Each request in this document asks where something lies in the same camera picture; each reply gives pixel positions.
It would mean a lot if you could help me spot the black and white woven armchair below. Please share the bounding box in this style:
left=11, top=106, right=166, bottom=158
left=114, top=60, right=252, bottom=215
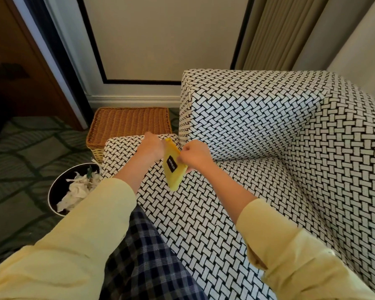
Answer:
left=99, top=69, right=375, bottom=300

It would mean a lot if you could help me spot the yellow pouch with black label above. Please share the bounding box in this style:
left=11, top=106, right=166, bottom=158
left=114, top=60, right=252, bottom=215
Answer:
left=161, top=138, right=188, bottom=192

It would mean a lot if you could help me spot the crumpled white paper waste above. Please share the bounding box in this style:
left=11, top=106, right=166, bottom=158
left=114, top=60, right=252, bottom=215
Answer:
left=56, top=166, right=100, bottom=213

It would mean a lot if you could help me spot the brown wooden door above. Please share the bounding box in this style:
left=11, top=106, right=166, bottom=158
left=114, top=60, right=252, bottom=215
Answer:
left=0, top=0, right=84, bottom=131

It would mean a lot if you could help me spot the beige curtain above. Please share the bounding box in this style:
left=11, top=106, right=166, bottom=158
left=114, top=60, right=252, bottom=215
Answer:
left=234, top=0, right=375, bottom=96

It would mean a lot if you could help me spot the person's right forearm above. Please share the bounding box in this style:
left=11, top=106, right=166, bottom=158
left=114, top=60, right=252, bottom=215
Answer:
left=194, top=162, right=375, bottom=300

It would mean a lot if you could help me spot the person's right hand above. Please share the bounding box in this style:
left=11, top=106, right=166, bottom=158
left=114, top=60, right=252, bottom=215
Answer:
left=178, top=140, right=215, bottom=174

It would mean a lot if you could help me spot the person's left hand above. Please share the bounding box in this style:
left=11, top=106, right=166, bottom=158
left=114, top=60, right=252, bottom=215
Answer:
left=137, top=132, right=166, bottom=163

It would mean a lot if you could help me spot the person's left forearm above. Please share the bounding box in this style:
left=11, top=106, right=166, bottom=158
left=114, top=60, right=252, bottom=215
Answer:
left=0, top=152, right=158, bottom=300

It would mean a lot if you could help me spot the brown wicker basket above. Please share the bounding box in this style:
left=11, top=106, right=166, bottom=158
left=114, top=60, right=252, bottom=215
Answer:
left=86, top=107, right=173, bottom=165

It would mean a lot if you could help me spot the person's plaid trouser leg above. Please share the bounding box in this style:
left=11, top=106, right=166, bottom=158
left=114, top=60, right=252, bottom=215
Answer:
left=98, top=204, right=210, bottom=300

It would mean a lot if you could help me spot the black round waste bin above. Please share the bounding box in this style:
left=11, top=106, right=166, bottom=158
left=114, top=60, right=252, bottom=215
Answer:
left=47, top=162, right=101, bottom=217

